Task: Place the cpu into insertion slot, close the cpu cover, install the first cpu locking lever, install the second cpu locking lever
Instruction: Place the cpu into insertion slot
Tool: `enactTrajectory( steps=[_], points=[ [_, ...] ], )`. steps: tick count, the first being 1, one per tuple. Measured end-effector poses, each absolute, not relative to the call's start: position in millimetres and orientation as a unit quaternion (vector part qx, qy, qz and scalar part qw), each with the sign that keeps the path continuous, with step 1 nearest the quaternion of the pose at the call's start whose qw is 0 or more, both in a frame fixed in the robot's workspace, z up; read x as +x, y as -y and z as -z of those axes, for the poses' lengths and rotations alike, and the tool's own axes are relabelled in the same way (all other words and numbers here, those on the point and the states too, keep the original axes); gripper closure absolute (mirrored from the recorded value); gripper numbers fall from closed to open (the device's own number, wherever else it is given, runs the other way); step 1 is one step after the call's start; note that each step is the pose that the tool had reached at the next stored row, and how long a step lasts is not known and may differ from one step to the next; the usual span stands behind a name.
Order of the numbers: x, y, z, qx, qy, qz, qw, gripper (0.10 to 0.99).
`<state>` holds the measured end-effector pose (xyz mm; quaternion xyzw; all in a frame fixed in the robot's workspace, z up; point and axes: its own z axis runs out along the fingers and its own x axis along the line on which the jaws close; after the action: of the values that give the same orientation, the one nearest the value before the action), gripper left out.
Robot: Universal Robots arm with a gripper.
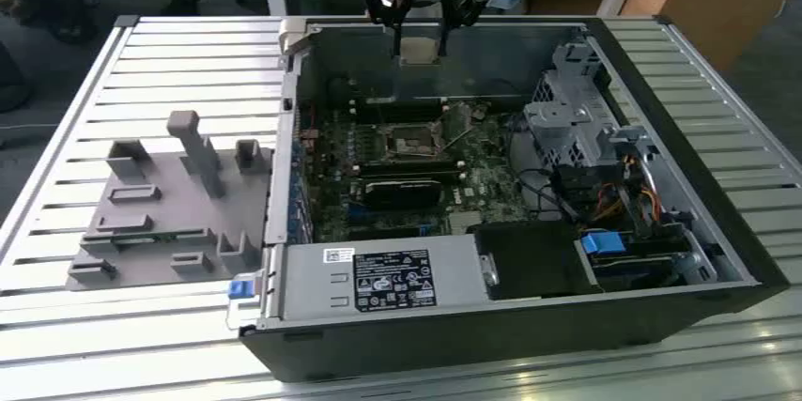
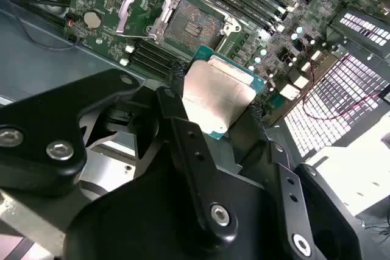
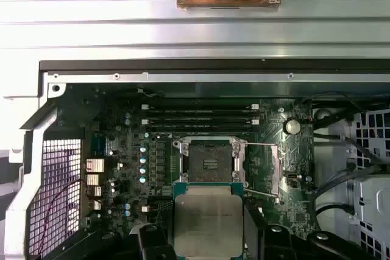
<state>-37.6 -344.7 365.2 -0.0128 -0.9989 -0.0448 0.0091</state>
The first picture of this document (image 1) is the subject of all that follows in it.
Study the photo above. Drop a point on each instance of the green RAM stick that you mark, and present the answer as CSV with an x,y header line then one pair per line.
x,y
163,236

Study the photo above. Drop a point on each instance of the blue case latch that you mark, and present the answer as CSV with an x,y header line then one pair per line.
x,y
240,289

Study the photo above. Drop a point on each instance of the black graphics card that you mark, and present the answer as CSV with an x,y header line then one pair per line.
x,y
400,194

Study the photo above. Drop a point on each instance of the green motherboard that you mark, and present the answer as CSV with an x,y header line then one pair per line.
x,y
488,194

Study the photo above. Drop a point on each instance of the round coin battery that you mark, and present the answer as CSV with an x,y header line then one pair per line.
x,y
479,113

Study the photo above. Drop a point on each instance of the silver topped CPU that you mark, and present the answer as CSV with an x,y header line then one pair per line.
x,y
419,51

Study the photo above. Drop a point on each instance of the grey parts rack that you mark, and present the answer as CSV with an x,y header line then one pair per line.
x,y
169,213

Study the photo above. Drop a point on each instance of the blue plastic disk carrier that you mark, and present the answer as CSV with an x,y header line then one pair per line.
x,y
602,243

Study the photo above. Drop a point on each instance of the black plastic cover box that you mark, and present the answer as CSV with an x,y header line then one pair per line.
x,y
532,260

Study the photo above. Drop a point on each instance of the black open PC case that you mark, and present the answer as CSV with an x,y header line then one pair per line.
x,y
438,340

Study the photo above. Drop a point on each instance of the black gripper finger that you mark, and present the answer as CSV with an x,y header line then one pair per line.
x,y
387,11
460,13

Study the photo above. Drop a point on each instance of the silver metal drive cage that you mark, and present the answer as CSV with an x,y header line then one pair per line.
x,y
563,133

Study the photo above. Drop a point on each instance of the silver finned heat sink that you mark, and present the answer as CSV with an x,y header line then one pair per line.
x,y
464,222

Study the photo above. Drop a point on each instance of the silver power supply unit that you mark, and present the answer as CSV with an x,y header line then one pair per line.
x,y
313,279

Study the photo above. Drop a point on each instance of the metal CPU socket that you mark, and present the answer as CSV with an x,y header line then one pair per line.
x,y
410,143

